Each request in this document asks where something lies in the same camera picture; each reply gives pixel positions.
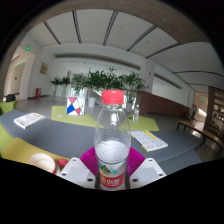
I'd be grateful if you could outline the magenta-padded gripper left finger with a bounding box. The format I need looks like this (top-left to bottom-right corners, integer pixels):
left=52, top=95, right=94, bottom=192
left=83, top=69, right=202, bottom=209
left=56, top=147, right=100, bottom=190

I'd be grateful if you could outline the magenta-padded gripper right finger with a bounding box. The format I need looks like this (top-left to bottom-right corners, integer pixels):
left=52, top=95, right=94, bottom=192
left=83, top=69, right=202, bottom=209
left=127, top=147, right=167, bottom=190

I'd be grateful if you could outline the clear red-capped water bottle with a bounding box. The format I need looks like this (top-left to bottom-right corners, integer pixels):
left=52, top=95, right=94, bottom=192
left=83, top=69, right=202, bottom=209
left=93, top=89, right=132, bottom=192

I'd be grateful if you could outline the white and yellow booklet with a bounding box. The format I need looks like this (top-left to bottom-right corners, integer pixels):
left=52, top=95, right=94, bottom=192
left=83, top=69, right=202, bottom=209
left=130, top=129, right=169, bottom=153

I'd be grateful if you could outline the red floral ceramic mug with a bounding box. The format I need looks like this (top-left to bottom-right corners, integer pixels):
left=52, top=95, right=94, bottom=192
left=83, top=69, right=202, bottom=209
left=28, top=152, right=70, bottom=176

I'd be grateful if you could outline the small clear drink bottle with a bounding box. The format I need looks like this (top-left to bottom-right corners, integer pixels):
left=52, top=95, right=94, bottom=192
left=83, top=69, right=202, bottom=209
left=132, top=104, right=141, bottom=123

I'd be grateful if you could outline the white box with coloured triangles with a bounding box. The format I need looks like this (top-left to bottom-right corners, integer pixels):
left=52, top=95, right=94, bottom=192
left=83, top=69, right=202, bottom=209
left=65, top=96, right=86, bottom=117

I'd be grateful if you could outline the long wooden bench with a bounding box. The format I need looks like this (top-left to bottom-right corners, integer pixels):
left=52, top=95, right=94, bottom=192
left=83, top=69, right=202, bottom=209
left=176, top=119, right=224, bottom=152

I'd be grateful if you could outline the white printed magazine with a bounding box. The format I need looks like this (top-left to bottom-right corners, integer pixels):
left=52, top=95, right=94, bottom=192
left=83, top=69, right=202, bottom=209
left=13, top=112, right=47, bottom=130

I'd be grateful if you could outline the person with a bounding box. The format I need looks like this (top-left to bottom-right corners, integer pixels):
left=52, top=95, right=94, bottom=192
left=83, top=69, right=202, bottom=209
left=190, top=103, right=198, bottom=122

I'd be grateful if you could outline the wooden shelf unit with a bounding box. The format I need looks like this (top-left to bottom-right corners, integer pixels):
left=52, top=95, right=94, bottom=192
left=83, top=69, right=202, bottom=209
left=203, top=86, right=224, bottom=141

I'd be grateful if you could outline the group of potted green plants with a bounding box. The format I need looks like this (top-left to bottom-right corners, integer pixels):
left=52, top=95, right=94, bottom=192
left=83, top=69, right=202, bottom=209
left=50, top=66, right=147, bottom=113

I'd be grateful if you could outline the green armchair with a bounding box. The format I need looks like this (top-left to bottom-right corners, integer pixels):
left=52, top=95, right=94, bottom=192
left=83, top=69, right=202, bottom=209
left=0, top=100, right=17, bottom=115

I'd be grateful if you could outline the black chair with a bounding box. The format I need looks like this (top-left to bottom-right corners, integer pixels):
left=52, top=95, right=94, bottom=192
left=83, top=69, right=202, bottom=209
left=5, top=93, right=17, bottom=103

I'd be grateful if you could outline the framed wall picture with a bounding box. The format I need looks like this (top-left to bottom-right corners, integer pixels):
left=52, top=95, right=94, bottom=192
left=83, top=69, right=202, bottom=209
left=39, top=62, right=49, bottom=76

